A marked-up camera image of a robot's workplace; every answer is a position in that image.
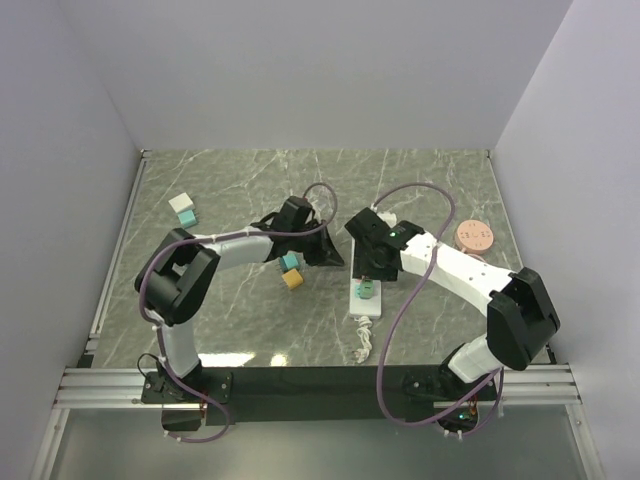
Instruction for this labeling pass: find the white power strip cord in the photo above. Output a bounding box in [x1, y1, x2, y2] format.
[352, 317, 375, 364]

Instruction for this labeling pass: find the white charger plug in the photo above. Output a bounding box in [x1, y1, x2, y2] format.
[168, 192, 195, 214]

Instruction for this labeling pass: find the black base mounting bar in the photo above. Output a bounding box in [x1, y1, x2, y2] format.
[141, 365, 480, 431]

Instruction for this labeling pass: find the round pink power socket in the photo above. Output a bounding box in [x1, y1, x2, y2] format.
[454, 219, 494, 254]

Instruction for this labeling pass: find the green adapter plug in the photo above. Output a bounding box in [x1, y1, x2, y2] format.
[355, 279, 375, 300]

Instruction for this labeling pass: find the teal adapter plug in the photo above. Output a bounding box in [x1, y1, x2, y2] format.
[278, 252, 300, 273]

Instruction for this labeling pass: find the yellow adapter plug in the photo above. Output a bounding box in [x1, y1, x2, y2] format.
[281, 269, 304, 290]

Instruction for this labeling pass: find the white multicolour power strip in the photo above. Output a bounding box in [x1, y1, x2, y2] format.
[349, 240, 382, 320]

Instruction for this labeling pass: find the teal charger plug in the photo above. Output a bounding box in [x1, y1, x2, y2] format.
[178, 210, 198, 228]

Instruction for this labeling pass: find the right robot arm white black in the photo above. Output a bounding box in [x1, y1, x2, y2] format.
[345, 208, 560, 399]

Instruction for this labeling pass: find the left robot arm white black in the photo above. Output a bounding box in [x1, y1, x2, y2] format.
[134, 196, 345, 402]

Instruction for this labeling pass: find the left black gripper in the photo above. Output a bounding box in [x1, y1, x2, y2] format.
[290, 219, 344, 267]

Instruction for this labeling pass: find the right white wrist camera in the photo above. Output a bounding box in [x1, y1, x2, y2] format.
[370, 206, 398, 227]

